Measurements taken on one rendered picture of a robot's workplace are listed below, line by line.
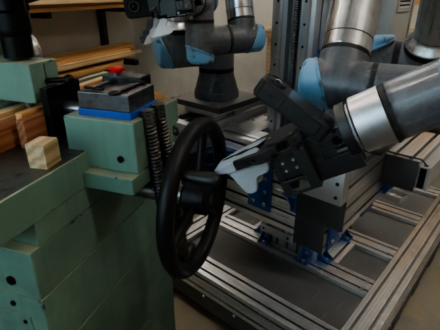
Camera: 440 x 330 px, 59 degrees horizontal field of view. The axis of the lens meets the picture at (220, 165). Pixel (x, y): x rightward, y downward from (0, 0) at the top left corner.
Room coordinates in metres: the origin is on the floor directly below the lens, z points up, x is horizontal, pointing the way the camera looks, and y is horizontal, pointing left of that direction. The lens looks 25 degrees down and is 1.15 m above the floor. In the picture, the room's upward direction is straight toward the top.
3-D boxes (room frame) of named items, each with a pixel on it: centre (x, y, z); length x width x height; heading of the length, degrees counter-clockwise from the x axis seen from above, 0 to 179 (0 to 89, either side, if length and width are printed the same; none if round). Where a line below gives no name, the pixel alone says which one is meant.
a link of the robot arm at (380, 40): (0.97, -0.37, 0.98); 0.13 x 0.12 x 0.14; 64
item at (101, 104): (0.67, 0.17, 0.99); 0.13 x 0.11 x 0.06; 161
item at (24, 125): (0.70, 0.31, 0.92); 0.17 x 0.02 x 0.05; 161
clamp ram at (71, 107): (0.69, 0.26, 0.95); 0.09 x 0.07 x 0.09; 161
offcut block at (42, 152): (0.55, 0.27, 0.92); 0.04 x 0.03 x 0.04; 168
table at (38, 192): (0.69, 0.26, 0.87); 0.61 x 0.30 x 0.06; 161
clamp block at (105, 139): (0.66, 0.18, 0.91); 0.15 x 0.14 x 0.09; 161
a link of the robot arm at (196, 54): (1.06, 0.04, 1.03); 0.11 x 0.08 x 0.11; 113
